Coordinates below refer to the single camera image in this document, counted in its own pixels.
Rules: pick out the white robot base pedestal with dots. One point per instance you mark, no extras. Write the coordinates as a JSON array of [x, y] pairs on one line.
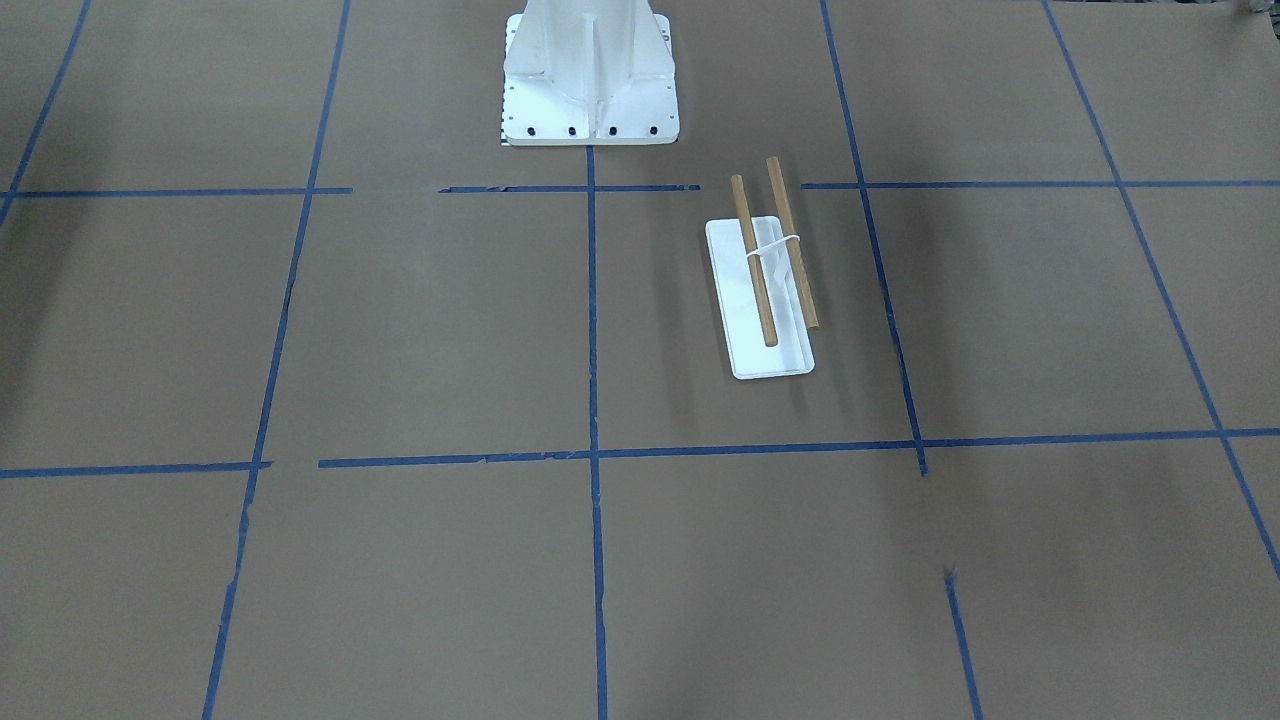
[[589, 73]]

